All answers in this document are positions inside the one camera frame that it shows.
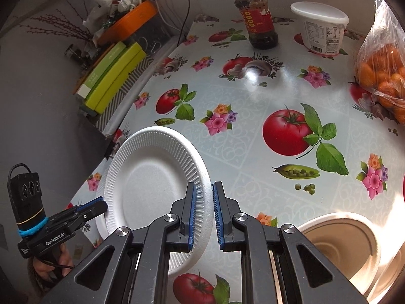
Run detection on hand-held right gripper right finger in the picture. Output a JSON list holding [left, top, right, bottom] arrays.
[[212, 181, 369, 304]]

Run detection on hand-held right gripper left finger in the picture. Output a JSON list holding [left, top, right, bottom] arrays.
[[41, 182, 198, 304]]

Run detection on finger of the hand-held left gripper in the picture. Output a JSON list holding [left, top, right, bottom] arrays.
[[48, 200, 109, 229], [64, 196, 106, 216]]

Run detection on beige paper bowl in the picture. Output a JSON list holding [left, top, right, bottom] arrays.
[[297, 213, 405, 300]]

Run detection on person's left forearm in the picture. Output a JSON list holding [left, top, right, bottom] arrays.
[[27, 258, 45, 301]]

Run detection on person's left hand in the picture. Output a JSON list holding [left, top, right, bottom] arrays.
[[32, 244, 76, 281]]

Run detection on fruit printed tablecloth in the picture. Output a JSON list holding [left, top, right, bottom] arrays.
[[68, 13, 405, 304]]

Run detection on grey chevron box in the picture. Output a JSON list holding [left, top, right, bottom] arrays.
[[96, 54, 156, 132]]

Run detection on pale green box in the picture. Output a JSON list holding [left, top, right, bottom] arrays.
[[75, 41, 127, 99]]

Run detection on dark metal object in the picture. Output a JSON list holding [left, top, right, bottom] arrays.
[[65, 44, 91, 68]]

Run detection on dried branches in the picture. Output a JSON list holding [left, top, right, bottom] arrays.
[[19, 0, 95, 43]]

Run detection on sauce jar with red label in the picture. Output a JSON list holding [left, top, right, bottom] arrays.
[[230, 0, 279, 50]]

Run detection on white plastic tub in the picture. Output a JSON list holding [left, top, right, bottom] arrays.
[[290, 2, 349, 56]]

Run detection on plastic bag of oranges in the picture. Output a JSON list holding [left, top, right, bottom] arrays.
[[354, 0, 405, 124]]

